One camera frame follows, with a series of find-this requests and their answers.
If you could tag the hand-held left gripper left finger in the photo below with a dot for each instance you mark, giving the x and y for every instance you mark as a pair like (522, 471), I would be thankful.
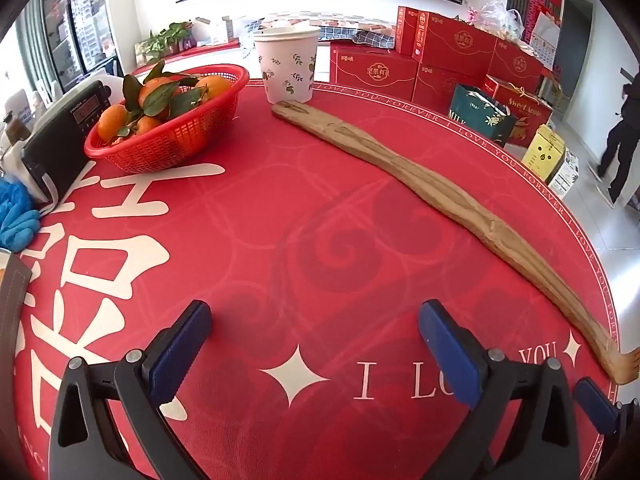
(180, 345)

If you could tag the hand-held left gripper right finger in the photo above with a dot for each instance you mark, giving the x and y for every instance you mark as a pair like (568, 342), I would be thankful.
(450, 350)

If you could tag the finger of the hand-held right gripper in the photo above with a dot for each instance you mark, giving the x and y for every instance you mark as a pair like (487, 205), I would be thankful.
(597, 407)

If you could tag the grey tray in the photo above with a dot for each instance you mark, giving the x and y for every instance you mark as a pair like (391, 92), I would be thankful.
(12, 305)

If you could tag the red printed tablecloth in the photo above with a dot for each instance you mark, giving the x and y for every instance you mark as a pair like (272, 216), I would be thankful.
(300, 210)

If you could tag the wooden back scratcher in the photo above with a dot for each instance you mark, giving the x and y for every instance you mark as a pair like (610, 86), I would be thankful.
(400, 167)

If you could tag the red plastic basket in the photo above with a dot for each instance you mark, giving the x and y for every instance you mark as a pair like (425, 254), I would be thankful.
(165, 145)

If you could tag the blue rubber gloves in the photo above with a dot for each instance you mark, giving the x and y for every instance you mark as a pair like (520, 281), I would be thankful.
(15, 220)

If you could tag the white printed box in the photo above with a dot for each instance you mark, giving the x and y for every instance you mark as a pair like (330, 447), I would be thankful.
(565, 175)

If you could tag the yellow box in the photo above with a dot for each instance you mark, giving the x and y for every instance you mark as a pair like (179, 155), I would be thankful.
(542, 152)

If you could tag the black radio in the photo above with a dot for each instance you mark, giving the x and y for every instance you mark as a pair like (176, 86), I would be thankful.
(55, 150)

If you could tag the pile of leafy mandarins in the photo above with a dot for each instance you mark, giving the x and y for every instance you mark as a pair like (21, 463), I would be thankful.
(112, 122)

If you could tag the green gift bag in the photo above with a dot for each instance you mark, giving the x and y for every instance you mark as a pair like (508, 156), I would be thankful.
(475, 110)

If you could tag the brown capped lotion bottle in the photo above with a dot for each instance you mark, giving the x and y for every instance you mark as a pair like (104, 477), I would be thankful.
(17, 130)

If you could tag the stack of red gift boxes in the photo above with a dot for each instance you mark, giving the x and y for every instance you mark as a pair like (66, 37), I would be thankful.
(375, 67)

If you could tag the white floral paper cup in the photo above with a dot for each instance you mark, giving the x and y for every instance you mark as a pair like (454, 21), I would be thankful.
(287, 70)

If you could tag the potted green plant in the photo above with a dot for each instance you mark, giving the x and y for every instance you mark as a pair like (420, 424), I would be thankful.
(167, 40)

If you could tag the small white box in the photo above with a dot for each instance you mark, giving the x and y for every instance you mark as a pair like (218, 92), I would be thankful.
(225, 30)

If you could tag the blue plaid cloth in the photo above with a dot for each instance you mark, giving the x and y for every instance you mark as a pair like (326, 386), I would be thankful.
(370, 37)

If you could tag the grey curtain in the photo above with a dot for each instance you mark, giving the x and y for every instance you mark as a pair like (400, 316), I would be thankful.
(32, 45)

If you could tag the clear plastic bag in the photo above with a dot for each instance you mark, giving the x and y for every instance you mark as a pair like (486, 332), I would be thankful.
(495, 17)

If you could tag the glass display cabinet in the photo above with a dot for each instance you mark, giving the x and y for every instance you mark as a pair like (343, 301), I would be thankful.
(85, 15)

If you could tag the checkered patterned cloth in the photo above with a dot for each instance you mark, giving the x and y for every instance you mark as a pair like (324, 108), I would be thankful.
(300, 17)

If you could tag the wall calendar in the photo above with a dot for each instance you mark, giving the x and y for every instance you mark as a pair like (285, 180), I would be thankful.
(545, 40)

